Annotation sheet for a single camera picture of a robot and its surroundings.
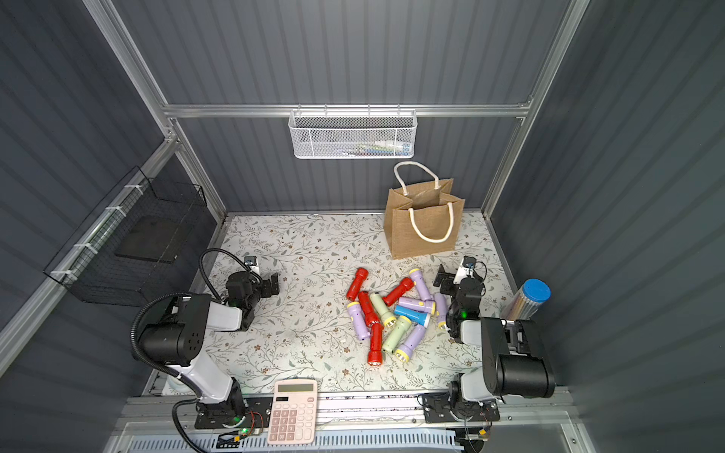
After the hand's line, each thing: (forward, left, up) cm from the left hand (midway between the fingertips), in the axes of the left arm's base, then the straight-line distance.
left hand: (265, 274), depth 96 cm
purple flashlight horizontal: (-11, -52, -2) cm, 53 cm away
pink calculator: (-41, -16, -2) cm, 44 cm away
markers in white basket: (+29, -40, +31) cm, 58 cm away
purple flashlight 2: (-13, -59, -1) cm, 61 cm away
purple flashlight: (-3, -54, -2) cm, 54 cm away
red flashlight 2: (-14, -36, -1) cm, 39 cm away
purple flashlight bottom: (-22, -49, -2) cm, 54 cm away
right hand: (-3, -66, +7) cm, 66 cm away
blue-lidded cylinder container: (-18, -79, +13) cm, 82 cm away
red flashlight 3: (-7, -44, -2) cm, 45 cm away
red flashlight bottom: (-27, -38, -1) cm, 46 cm away
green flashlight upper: (-16, -42, -1) cm, 45 cm away
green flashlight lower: (-21, -45, -2) cm, 49 cm away
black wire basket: (-6, +26, +25) cm, 37 cm away
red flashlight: (-3, -32, -2) cm, 32 cm away
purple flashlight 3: (-13, -32, -1) cm, 34 cm away
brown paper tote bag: (+11, -54, +16) cm, 57 cm away
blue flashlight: (-16, -51, 0) cm, 54 cm away
